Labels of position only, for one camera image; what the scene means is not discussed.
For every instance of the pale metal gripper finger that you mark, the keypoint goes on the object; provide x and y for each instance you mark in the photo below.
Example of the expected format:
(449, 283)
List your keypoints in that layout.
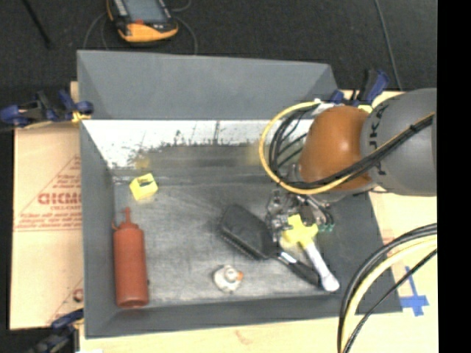
(279, 230)
(273, 204)

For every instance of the white and orange toy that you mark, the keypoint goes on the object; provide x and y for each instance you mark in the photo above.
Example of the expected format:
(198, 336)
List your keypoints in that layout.
(228, 278)

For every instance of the grey metal bin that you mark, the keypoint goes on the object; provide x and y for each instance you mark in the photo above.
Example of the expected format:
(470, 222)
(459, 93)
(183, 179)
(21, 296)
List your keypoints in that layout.
(191, 234)

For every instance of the yellow sponge block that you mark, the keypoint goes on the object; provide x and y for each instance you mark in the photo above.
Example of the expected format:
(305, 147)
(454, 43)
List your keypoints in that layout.
(143, 187)

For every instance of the red-brown squeeze bottle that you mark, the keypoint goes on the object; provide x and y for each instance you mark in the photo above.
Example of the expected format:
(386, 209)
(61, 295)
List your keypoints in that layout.
(129, 263)

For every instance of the brown cardboard board red print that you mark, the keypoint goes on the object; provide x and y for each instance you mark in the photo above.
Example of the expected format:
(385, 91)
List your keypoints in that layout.
(40, 256)

